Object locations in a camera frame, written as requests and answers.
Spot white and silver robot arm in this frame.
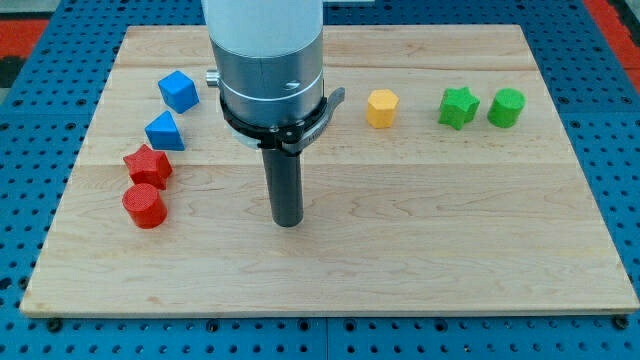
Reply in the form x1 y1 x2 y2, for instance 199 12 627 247
202 0 324 147

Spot black cylindrical pointer tool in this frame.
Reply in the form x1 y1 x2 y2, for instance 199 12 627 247
262 149 303 227

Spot yellow hexagon block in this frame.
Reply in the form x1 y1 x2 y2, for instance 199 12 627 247
366 89 399 129

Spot wooden board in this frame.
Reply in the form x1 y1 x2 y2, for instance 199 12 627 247
20 25 639 318

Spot green star block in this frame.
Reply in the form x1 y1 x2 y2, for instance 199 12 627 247
438 87 480 130

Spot blue triangle block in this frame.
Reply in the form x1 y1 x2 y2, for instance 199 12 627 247
145 111 185 151

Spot blue cube block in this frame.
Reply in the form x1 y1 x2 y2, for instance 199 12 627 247
158 70 200 114

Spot red star block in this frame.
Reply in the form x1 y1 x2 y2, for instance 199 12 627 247
123 144 173 190

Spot red cylinder block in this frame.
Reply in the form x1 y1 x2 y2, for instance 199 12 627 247
122 183 168 229

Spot green cylinder block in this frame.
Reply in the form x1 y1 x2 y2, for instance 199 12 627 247
487 88 526 128

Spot black clamp ring with lever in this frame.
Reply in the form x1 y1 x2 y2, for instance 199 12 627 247
218 86 347 156

